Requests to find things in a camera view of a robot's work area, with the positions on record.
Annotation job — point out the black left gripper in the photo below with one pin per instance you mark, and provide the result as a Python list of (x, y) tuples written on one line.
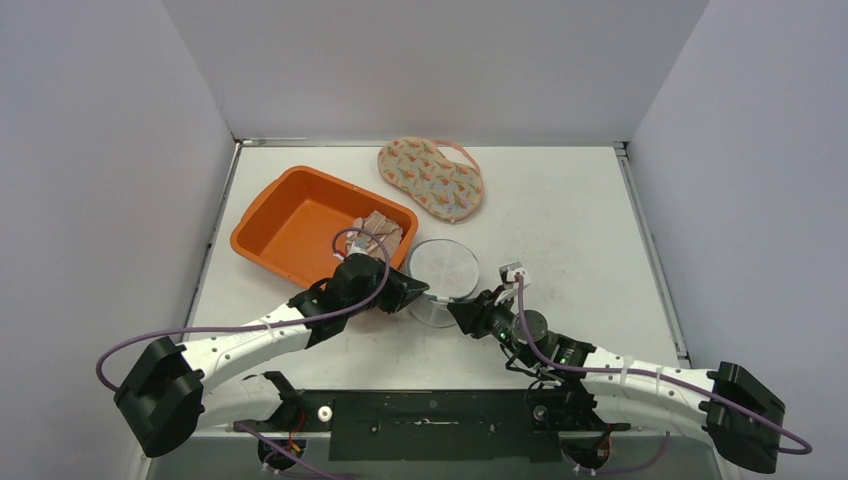
[(402, 290)]

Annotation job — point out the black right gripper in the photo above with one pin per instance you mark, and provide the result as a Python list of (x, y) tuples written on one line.
[(475, 315)]

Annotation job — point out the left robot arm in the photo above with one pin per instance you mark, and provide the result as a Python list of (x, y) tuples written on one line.
[(174, 389)]

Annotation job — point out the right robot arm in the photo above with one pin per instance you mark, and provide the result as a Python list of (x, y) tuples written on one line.
[(726, 408)]

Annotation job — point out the floral padded bra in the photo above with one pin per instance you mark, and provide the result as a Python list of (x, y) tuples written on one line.
[(439, 175)]

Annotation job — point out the beige crumpled garment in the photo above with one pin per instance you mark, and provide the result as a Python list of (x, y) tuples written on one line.
[(386, 232)]

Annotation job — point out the orange plastic tub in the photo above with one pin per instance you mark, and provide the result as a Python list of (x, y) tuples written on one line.
[(289, 227)]

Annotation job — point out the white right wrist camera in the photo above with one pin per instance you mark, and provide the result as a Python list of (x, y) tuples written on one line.
[(513, 275)]

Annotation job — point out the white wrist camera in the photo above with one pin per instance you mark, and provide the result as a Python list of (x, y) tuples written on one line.
[(513, 275), (359, 245)]

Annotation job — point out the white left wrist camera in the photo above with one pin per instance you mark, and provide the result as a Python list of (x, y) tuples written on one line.
[(359, 245)]

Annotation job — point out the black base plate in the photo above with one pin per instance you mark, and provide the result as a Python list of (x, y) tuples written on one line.
[(441, 425)]

